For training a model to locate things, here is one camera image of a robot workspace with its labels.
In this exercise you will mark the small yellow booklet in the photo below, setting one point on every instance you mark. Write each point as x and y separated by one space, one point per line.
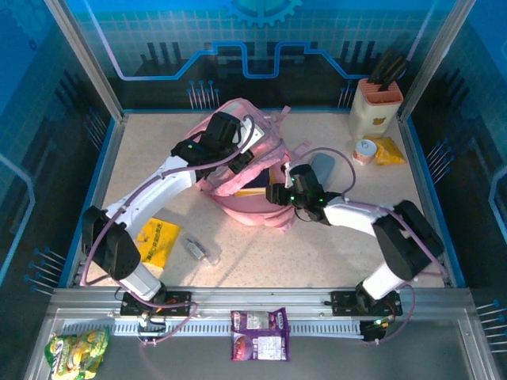
158 241

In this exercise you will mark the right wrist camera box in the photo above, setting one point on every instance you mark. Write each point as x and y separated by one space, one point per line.
286 170

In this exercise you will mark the pink backpack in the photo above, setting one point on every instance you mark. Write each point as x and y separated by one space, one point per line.
253 213

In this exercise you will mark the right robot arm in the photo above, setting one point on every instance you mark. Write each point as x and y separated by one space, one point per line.
352 215

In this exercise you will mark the green yellow snack bag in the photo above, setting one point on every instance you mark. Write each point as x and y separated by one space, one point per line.
75 352

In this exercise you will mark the aluminium side rail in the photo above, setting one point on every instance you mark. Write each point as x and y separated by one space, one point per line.
104 186
416 158

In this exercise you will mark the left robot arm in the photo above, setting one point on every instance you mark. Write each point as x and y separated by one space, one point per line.
158 190

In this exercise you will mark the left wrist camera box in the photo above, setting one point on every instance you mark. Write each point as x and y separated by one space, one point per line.
253 132

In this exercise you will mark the yellow cartoon boy book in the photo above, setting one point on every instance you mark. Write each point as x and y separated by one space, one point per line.
249 193

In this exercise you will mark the pink white can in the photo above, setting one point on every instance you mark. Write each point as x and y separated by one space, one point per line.
363 152

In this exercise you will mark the aluminium frame post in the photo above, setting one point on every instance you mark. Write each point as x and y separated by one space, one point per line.
431 67
87 67

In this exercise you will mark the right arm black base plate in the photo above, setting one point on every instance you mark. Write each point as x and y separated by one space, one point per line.
340 302

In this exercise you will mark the cream knife block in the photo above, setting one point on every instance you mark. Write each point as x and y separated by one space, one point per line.
368 115

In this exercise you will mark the grey metal shelf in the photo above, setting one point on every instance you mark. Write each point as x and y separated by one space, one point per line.
356 356

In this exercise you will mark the dark blue book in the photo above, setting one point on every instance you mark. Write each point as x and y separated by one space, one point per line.
259 183

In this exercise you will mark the purple snack packet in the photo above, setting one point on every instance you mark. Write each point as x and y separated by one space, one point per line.
259 340

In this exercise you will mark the aluminium cross beam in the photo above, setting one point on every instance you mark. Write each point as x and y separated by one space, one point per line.
257 297

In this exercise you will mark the small controller board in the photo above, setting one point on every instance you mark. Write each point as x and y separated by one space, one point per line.
150 322
374 330

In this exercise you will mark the grey-blue pencil case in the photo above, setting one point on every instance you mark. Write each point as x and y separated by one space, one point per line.
324 168

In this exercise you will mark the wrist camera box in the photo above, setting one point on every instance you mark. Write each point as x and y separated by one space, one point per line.
253 132
286 170

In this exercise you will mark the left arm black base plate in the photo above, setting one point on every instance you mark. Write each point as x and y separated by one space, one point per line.
178 302

